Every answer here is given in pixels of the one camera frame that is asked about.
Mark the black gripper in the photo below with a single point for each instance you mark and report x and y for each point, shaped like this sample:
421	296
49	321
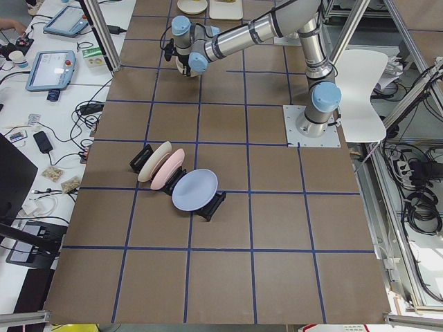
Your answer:
185	68

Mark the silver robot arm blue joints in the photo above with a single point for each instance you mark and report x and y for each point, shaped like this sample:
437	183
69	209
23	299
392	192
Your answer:
205	44

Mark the cream bowl in rack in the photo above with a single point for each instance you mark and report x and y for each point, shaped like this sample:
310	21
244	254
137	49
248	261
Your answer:
154	162

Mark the pink bowl in rack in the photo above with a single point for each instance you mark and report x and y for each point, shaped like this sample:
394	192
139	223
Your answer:
168	169

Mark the lavender bowl in rack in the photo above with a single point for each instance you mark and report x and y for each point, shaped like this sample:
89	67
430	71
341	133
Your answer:
195	190

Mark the cream round plate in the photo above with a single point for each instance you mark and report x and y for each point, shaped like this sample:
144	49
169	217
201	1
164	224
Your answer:
191	7

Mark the black power adapter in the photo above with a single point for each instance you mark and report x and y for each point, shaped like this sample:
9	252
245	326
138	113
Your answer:
115	30

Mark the cream rectangular tray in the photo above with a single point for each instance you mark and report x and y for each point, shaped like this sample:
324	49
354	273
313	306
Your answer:
226	10

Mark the green white carton box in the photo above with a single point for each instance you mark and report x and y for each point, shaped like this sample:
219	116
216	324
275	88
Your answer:
93	57

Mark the blue teach pendant far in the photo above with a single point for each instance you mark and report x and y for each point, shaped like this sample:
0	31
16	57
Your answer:
69	22

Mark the blue teach pendant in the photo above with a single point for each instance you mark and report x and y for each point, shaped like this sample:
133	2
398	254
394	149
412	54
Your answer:
69	22
51	70

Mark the black dish rack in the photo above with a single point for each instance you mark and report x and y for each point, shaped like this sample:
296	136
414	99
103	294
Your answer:
206	211

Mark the blue teach pendant near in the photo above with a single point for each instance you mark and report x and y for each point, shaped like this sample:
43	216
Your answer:
51	70

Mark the paper cup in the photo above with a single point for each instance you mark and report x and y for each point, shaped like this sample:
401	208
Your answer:
18	58

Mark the black smartphone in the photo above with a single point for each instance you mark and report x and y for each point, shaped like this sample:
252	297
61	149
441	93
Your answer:
42	141

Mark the white plastic chair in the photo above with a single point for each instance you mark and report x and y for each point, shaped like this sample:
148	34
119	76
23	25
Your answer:
358	73

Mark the black monitor stand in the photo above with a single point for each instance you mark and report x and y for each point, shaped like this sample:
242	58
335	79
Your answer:
37	244

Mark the aluminium frame post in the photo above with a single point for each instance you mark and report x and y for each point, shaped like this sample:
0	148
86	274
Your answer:
96	20

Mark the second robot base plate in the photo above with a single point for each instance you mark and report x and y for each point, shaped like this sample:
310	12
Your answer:
289	40

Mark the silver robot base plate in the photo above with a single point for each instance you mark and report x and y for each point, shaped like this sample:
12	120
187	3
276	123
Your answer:
302	133

